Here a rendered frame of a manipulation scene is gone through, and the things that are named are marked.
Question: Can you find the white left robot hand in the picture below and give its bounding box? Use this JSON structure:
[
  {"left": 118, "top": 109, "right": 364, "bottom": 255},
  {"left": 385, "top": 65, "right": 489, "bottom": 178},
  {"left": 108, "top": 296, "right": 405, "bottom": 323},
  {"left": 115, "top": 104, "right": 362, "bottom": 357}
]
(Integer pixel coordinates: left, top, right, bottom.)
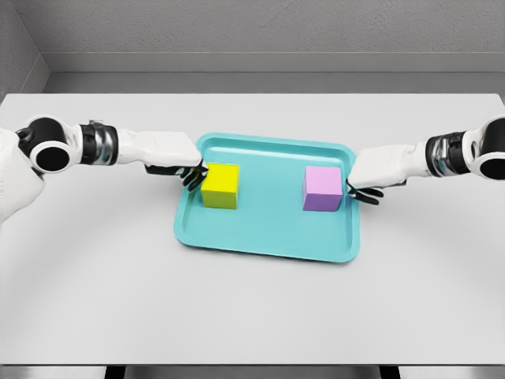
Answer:
[{"left": 138, "top": 131, "right": 209, "bottom": 193}]

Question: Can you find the yellow cube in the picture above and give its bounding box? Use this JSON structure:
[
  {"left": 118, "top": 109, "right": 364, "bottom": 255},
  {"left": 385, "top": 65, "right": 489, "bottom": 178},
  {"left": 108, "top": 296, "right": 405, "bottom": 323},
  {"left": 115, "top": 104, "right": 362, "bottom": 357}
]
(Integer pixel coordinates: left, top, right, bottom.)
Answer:
[{"left": 200, "top": 162, "right": 241, "bottom": 210}]

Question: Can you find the pink cube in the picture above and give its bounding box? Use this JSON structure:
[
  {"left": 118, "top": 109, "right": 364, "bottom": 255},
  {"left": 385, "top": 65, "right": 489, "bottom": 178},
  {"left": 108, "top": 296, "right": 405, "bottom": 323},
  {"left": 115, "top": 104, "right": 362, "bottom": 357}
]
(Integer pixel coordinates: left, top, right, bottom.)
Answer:
[{"left": 302, "top": 166, "right": 342, "bottom": 212}]

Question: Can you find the teal tray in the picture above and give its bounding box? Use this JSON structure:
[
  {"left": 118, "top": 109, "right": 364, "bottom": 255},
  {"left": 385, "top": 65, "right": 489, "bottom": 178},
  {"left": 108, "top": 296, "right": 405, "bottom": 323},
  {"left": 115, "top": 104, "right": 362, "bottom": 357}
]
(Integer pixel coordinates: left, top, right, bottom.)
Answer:
[{"left": 173, "top": 132, "right": 361, "bottom": 264}]

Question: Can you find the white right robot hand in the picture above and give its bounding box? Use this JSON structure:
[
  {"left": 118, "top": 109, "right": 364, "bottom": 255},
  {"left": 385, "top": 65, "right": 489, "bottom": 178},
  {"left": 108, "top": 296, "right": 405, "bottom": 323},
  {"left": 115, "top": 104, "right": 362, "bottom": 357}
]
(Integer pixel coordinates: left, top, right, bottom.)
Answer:
[{"left": 346, "top": 144, "right": 416, "bottom": 205}]

